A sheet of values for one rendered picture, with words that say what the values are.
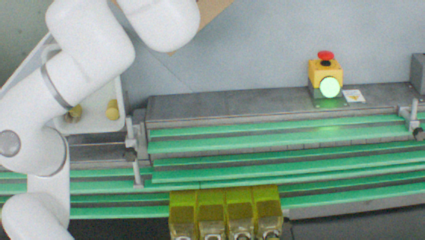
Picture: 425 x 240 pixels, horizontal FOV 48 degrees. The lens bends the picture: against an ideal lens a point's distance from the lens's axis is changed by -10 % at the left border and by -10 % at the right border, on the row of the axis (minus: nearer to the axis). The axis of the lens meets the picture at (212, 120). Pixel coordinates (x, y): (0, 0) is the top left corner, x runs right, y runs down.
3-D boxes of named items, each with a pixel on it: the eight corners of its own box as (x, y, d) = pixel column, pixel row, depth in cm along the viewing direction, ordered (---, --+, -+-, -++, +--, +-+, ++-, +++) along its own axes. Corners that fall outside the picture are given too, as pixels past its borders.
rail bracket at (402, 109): (392, 112, 113) (411, 143, 101) (395, 83, 109) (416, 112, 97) (407, 112, 113) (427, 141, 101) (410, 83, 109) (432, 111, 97)
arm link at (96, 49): (75, 94, 83) (23, 18, 76) (196, 14, 83) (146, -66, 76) (74, 116, 75) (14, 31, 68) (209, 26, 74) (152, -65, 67)
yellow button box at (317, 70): (306, 85, 123) (313, 99, 116) (307, 56, 119) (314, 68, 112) (335, 83, 123) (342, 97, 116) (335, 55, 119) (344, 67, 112)
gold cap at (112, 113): (119, 96, 120) (117, 105, 117) (124, 109, 122) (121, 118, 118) (105, 100, 121) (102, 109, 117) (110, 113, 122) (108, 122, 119)
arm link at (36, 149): (64, 72, 85) (3, 118, 85) (31, 52, 71) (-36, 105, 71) (101, 140, 82) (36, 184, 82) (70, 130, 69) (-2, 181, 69)
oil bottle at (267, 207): (248, 184, 120) (256, 246, 102) (248, 165, 117) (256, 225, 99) (272, 183, 120) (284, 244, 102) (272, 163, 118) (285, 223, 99)
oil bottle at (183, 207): (173, 191, 120) (171, 252, 102) (170, 171, 118) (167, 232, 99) (197, 189, 120) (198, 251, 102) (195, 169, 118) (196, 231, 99)
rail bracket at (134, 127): (135, 167, 116) (130, 201, 105) (124, 101, 108) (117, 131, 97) (148, 166, 116) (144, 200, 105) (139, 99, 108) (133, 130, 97)
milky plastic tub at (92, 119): (64, 117, 124) (56, 135, 117) (48, 33, 113) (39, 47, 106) (130, 112, 124) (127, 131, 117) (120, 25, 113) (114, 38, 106)
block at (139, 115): (136, 144, 122) (133, 160, 115) (131, 108, 117) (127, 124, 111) (151, 143, 122) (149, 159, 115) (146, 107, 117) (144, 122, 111)
